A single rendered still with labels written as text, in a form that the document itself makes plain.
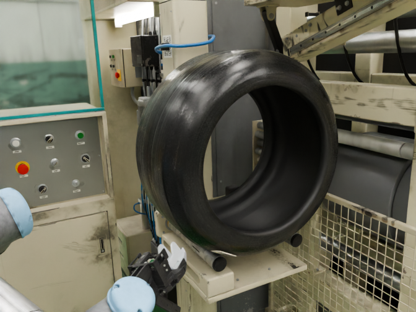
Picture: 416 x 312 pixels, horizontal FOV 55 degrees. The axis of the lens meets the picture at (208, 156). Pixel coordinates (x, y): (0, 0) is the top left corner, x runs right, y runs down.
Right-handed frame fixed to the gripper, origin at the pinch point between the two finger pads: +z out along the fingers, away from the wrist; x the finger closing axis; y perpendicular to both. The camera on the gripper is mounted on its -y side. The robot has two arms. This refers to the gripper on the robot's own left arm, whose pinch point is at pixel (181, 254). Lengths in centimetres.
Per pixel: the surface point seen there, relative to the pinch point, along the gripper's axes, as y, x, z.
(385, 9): 32, -57, 51
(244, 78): 31.3, -22.7, 24.6
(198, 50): 43, 0, 58
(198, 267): -15.3, 10.3, 17.5
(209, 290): -19.5, 5.9, 11.6
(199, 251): -11.4, 9.0, 19.9
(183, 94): 33.9, -9.1, 17.2
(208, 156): 6, 12, 55
